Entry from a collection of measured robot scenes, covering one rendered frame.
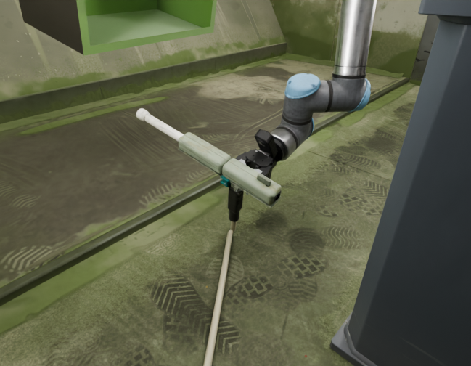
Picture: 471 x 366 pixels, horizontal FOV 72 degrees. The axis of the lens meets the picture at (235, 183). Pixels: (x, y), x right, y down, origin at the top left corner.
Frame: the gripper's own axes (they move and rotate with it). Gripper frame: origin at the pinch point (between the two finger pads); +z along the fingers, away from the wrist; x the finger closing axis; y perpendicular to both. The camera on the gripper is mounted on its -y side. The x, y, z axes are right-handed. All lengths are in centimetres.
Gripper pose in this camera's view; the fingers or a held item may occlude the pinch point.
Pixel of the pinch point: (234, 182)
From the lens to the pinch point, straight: 83.1
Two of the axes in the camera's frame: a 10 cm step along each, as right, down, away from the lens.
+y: -0.8, 6.7, 7.4
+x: -7.9, -4.9, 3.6
